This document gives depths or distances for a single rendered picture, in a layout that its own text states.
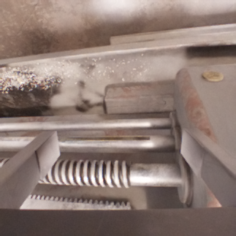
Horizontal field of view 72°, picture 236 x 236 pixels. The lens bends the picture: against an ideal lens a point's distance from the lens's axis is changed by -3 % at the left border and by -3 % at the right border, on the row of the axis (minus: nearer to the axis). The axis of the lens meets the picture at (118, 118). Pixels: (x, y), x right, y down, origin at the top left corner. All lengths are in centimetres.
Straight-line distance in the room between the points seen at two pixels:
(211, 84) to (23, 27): 94
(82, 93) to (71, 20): 45
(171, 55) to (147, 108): 15
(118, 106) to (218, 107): 31
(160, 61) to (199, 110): 28
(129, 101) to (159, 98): 8
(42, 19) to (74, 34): 17
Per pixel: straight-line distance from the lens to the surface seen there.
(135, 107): 48
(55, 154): 17
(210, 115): 22
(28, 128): 42
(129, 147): 29
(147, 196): 34
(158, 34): 85
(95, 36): 91
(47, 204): 35
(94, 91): 55
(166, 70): 50
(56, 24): 96
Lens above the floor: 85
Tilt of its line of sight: 48 degrees down
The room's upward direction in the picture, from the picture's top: 170 degrees counter-clockwise
